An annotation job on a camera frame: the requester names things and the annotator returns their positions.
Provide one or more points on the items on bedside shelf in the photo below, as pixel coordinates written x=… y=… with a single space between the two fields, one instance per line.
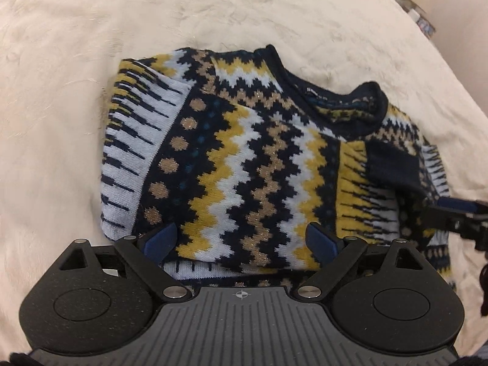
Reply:
x=415 y=13

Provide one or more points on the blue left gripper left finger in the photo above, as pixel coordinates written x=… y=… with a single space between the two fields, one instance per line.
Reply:
x=158 y=244

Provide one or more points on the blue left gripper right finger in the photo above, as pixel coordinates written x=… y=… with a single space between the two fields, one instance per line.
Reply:
x=323 y=245

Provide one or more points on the patterned knit sweater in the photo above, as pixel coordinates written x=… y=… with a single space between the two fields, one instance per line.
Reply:
x=242 y=155

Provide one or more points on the cream bedspread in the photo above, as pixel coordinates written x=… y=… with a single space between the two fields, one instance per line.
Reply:
x=59 y=59

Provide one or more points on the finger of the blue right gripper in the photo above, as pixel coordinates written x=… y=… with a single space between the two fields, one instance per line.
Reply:
x=466 y=218

